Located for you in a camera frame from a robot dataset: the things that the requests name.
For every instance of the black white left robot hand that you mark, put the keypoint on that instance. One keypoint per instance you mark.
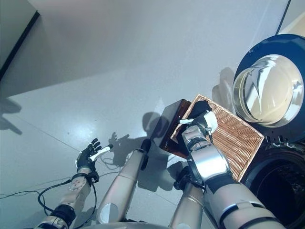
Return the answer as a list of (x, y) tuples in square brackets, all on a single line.
[(85, 158)]

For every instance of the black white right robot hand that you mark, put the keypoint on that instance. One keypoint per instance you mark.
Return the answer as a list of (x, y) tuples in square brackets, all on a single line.
[(209, 120)]

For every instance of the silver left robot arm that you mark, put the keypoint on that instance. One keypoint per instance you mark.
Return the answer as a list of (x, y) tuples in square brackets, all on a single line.
[(76, 190)]

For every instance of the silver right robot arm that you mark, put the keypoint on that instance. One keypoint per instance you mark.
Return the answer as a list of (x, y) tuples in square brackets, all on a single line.
[(212, 164)]

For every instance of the round glass washing machine door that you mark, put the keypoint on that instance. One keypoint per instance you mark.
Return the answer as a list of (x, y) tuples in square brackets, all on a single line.
[(269, 88)]

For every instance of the grey front-load washing machine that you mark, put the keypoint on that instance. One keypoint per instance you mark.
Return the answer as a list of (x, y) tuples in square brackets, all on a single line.
[(281, 181)]

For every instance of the rectangular wicker laundry basket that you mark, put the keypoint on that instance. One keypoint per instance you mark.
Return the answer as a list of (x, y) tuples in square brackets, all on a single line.
[(236, 140)]

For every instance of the amber translucent acrylic stool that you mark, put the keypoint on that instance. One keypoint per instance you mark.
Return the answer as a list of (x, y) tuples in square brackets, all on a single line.
[(166, 121)]

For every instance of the black left robot foot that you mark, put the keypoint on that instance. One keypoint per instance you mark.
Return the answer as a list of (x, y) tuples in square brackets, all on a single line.
[(145, 148)]

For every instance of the black robot foot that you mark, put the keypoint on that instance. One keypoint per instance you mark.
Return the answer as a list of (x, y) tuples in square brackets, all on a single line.
[(145, 148), (182, 177)]

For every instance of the black right robot foot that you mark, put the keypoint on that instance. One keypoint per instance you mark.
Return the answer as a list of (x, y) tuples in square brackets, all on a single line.
[(182, 177)]

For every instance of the silver robot torso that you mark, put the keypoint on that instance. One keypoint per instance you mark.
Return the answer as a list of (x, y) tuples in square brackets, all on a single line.
[(124, 225)]

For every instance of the silver right robot leg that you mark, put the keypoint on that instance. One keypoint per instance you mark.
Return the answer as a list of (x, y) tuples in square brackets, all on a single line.
[(188, 207)]

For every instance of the dark baseboard strip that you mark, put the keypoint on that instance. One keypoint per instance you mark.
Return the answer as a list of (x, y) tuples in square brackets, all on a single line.
[(21, 40)]

